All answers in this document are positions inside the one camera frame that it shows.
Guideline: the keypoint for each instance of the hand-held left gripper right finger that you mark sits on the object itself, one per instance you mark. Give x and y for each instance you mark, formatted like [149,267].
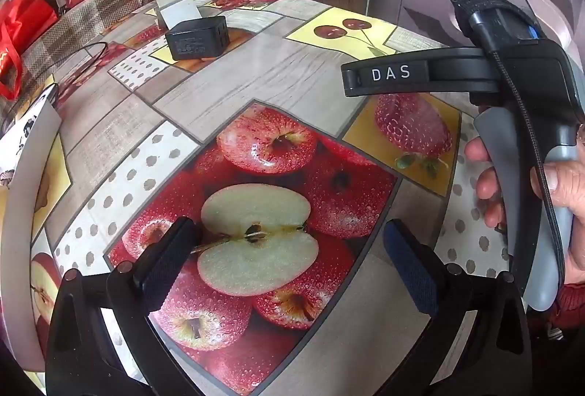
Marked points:
[411,272]

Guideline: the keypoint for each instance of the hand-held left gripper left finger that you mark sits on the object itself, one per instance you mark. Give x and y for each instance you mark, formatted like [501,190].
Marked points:
[167,259]

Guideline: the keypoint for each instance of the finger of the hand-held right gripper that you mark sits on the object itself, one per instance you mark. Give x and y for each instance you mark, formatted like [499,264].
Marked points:
[393,74]

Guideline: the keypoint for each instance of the white cardboard box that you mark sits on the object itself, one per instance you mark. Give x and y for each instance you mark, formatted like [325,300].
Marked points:
[23,240]

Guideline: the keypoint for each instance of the person's right hand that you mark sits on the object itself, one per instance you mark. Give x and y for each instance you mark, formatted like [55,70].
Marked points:
[571,195]

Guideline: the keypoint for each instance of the fruit printed tablecloth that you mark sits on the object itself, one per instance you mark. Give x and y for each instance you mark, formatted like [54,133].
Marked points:
[274,71]

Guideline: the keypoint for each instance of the black power adapter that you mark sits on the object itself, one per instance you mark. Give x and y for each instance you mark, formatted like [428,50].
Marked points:
[196,39]

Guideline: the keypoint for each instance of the white folded card stand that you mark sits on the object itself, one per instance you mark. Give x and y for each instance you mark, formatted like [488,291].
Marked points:
[178,7]

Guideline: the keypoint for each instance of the plaid blanket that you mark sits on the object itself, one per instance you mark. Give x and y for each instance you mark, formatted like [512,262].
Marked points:
[91,12]

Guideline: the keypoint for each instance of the red tote bag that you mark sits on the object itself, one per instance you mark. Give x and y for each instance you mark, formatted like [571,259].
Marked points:
[23,25]

